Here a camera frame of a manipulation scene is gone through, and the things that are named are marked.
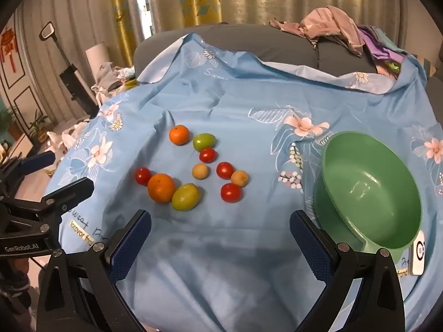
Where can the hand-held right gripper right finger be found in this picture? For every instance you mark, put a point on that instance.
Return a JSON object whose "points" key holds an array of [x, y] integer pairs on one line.
{"points": [[309, 245]]}

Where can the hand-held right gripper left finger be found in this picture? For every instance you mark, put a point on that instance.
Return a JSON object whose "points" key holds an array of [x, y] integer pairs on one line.
{"points": [[129, 245]]}

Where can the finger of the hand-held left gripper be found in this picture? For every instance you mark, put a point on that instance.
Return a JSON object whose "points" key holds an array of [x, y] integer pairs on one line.
{"points": [[36, 161], [67, 196]]}

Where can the orange tomato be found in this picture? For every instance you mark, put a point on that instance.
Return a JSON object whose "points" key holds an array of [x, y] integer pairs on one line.
{"points": [[161, 188]]}

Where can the large green fruit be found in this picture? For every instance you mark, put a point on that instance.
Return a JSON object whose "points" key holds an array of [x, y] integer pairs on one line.
{"points": [[186, 197]]}

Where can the green plastic bowl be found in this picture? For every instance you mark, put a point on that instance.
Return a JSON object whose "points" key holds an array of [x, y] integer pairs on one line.
{"points": [[368, 190]]}

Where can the tan round fruit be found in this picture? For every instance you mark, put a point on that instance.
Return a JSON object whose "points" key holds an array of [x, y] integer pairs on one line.
{"points": [[200, 171], [239, 178]]}

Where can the small orange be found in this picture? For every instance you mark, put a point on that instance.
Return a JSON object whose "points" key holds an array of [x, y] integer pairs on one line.
{"points": [[179, 135]]}

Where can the small green fruit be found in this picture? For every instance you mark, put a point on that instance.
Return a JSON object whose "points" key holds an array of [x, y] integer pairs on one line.
{"points": [[204, 141]]}

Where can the potted green plant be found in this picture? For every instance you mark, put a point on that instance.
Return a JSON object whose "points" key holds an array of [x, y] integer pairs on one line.
{"points": [[7, 121], [38, 124]]}

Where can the white plastic bags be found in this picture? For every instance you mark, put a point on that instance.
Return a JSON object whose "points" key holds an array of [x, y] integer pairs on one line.
{"points": [[67, 136]]}

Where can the red cherry tomato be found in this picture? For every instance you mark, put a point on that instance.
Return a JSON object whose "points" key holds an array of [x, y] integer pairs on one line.
{"points": [[225, 170], [208, 155], [143, 176], [231, 192]]}

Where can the black stick vacuum cleaner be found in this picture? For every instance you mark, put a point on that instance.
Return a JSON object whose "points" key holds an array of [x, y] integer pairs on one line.
{"points": [[72, 79]]}

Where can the white small device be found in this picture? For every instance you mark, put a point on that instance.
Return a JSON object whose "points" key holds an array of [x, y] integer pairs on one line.
{"points": [[419, 254]]}

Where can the pile of laundry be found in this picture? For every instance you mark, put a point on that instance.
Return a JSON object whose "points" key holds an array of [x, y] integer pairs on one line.
{"points": [[110, 77]]}

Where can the blue floral cloth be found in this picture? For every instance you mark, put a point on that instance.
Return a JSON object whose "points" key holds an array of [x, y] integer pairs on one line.
{"points": [[225, 103]]}

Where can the yellow patterned curtain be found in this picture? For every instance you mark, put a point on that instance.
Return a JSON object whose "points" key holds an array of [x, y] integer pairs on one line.
{"points": [[121, 17]]}

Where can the grey sofa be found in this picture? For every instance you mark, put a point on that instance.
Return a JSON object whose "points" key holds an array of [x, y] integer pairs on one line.
{"points": [[435, 88], [242, 38]]}

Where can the purple clothes pile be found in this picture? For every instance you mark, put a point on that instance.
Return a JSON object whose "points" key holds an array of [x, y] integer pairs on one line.
{"points": [[380, 45]]}

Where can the pink clothes pile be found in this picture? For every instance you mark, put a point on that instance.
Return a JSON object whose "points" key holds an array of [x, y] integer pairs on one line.
{"points": [[328, 24]]}

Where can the red wall ornament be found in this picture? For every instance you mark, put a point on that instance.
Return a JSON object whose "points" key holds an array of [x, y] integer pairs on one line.
{"points": [[7, 46]]}

